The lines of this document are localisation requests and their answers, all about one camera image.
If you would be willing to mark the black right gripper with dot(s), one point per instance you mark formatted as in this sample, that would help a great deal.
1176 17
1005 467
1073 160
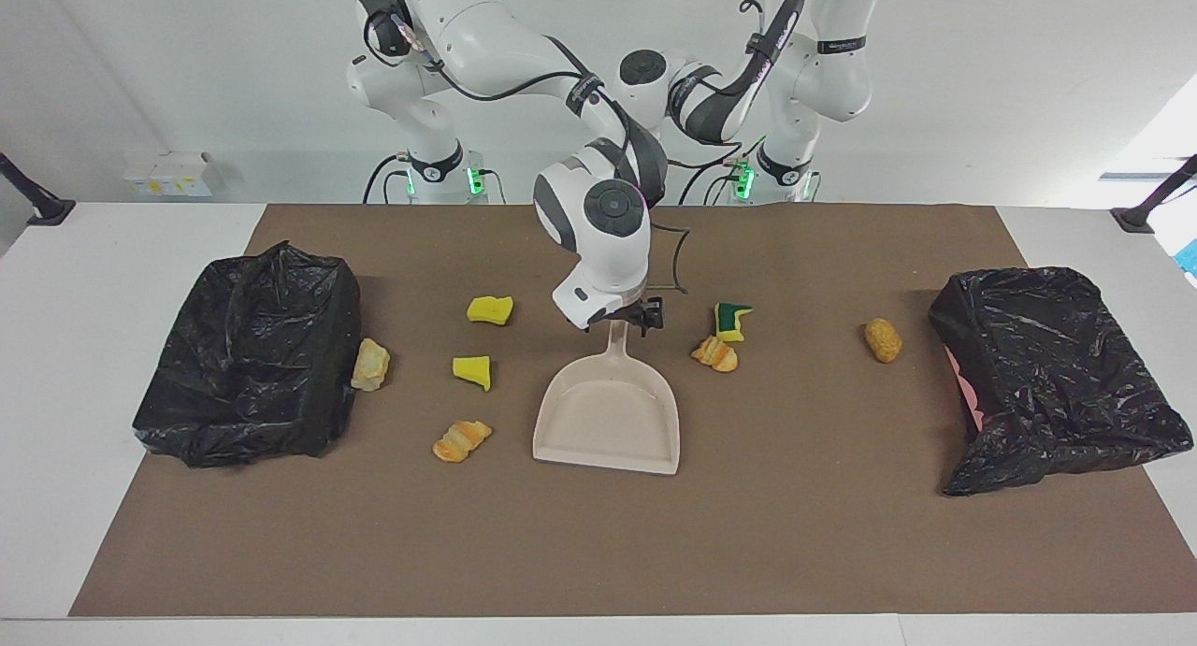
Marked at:
643 306

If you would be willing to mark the beige plastic dustpan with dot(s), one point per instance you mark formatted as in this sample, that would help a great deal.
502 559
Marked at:
608 412

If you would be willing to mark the orange striped croissant piece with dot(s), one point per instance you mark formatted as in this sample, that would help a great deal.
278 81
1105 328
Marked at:
715 354
460 442

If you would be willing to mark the yellow sponge with green pad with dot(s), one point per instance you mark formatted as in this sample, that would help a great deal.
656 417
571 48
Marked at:
729 321

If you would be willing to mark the large yellow sponge piece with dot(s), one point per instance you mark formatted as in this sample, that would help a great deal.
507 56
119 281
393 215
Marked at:
490 310

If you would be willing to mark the small yellow sponge piece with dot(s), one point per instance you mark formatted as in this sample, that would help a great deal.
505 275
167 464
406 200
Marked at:
472 370

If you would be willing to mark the pale bread chunk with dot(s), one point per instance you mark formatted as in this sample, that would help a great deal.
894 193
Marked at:
370 366

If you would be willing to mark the brown breaded nugget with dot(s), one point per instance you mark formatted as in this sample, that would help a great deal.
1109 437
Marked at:
883 340

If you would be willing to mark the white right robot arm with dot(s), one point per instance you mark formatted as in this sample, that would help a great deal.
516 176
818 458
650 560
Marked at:
598 272

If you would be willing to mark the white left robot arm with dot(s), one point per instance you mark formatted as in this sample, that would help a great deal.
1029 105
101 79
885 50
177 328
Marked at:
837 85

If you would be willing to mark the black bag-lined trash bin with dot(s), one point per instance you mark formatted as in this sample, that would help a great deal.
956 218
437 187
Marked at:
243 375

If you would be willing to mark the black bag-lined pink bin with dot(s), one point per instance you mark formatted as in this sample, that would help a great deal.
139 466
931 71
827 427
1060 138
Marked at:
1047 375

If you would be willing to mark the brown paper table mat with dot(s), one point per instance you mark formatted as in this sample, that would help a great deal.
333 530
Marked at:
748 534

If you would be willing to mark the light blue object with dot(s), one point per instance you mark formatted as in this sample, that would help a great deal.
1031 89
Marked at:
1190 255

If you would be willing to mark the white wall socket box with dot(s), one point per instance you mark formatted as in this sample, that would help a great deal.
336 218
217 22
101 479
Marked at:
168 174

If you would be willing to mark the black camera stand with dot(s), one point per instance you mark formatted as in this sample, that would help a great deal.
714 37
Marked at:
1136 221
51 211

